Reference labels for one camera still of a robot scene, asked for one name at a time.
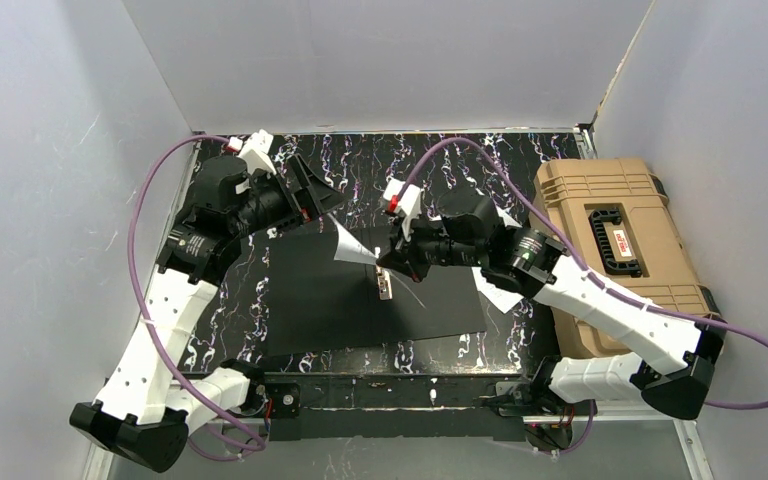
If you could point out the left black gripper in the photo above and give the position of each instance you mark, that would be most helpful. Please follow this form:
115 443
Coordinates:
294 195

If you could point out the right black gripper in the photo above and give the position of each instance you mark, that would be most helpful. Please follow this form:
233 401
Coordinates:
408 249

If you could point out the printed white paper sheet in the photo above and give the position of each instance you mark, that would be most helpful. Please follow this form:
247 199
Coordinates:
350 249

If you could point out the beige file folder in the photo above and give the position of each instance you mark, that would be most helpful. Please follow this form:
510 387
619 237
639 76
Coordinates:
318 303

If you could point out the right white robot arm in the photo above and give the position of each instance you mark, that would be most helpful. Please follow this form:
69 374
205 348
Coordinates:
668 364

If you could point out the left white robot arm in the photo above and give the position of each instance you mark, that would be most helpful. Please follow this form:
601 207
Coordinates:
147 410

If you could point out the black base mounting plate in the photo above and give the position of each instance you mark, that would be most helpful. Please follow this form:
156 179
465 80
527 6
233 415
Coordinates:
329 405

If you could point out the tan plastic tool case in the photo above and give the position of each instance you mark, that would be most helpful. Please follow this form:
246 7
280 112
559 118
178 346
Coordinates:
615 213

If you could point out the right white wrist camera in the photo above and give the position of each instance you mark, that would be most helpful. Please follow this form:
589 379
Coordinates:
404 202

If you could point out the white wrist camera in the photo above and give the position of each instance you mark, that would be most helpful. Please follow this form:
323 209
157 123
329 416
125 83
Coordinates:
404 202
254 151

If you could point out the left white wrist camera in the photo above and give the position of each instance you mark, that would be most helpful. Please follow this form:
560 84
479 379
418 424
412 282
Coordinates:
254 151

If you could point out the aluminium frame rail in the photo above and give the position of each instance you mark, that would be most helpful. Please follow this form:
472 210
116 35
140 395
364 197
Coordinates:
546 435

